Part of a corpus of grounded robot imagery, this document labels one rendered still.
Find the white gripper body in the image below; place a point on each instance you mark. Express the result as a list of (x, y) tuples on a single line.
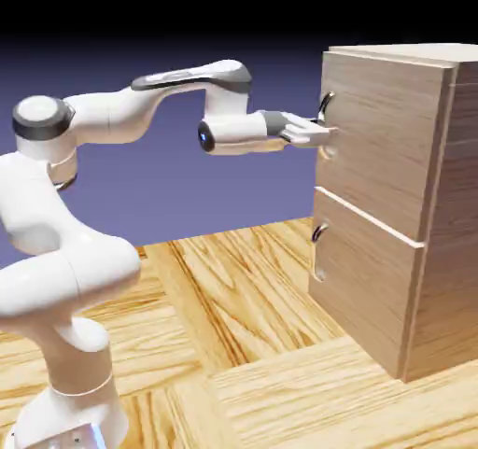
[(304, 131)]

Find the light wood cabinet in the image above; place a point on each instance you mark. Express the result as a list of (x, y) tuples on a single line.
[(440, 232)]

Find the small light wood cabinet door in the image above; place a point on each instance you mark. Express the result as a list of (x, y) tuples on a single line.
[(362, 284)]

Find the large light wood cabinet door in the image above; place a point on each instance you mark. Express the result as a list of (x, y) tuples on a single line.
[(377, 150)]

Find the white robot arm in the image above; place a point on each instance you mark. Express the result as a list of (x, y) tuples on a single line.
[(56, 269)]

